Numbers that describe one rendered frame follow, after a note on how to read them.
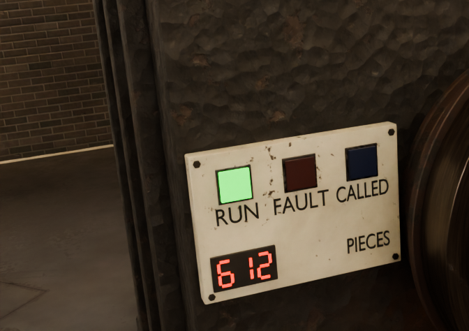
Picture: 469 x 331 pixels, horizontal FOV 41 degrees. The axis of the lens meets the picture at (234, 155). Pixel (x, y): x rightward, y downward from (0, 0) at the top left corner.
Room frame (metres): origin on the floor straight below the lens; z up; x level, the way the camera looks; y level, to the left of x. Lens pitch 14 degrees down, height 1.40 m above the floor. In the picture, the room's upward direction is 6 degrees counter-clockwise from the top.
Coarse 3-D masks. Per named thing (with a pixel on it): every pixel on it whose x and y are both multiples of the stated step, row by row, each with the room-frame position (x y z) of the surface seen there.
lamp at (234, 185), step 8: (240, 168) 0.68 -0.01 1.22; (248, 168) 0.68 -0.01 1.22; (224, 176) 0.67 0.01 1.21; (232, 176) 0.67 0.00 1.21; (240, 176) 0.67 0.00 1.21; (248, 176) 0.68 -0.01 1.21; (224, 184) 0.67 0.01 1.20; (232, 184) 0.67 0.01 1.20; (240, 184) 0.67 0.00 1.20; (248, 184) 0.68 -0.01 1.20; (224, 192) 0.67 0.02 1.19; (232, 192) 0.67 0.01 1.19; (240, 192) 0.67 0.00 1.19; (248, 192) 0.68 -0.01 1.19; (224, 200) 0.67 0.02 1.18; (232, 200) 0.67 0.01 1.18
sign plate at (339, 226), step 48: (288, 144) 0.70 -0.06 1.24; (336, 144) 0.71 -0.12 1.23; (384, 144) 0.73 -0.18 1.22; (192, 192) 0.67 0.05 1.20; (288, 192) 0.69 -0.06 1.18; (336, 192) 0.71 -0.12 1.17; (384, 192) 0.73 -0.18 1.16; (240, 240) 0.68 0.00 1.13; (288, 240) 0.69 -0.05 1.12; (336, 240) 0.71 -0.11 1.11; (384, 240) 0.73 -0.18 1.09; (240, 288) 0.68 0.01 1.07
